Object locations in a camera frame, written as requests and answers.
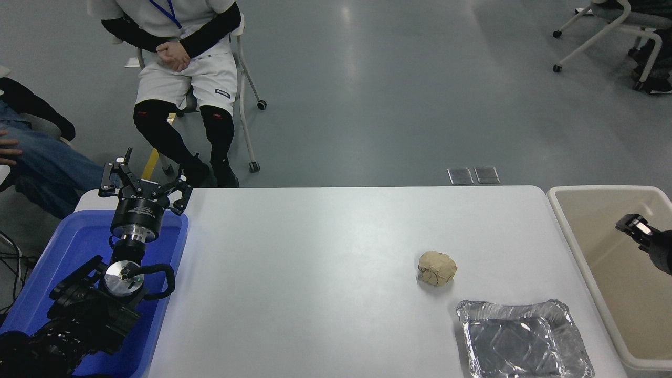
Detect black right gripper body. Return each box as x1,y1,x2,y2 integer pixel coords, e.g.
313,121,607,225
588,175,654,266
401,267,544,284
650,230,672,276

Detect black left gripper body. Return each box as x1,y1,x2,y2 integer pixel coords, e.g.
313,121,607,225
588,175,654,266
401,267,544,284
111,195,170,235

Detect person's hand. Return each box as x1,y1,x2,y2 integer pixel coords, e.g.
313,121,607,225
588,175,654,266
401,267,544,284
0,130,23,167

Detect person's right hand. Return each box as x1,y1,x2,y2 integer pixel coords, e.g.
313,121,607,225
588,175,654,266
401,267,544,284
156,41,179,67

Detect large pale bin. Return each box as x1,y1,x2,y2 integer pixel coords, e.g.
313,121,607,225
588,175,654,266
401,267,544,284
547,185,672,371

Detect blue plastic tray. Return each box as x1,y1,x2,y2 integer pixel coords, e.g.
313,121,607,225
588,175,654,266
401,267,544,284
0,210,190,378

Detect grey wheeled chair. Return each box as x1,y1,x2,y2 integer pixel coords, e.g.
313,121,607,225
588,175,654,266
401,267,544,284
113,13,267,173

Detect silver foil tray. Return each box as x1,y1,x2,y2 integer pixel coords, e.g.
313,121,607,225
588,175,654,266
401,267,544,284
456,300,595,378

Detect crumpled tan paper ball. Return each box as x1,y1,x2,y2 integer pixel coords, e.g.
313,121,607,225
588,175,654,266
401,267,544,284
418,251,458,287

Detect white framed wheeled chair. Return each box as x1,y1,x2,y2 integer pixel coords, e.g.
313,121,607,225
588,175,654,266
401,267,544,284
552,0,672,91

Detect black floor cables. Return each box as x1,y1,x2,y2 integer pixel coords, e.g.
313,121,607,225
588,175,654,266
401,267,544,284
0,231,38,316

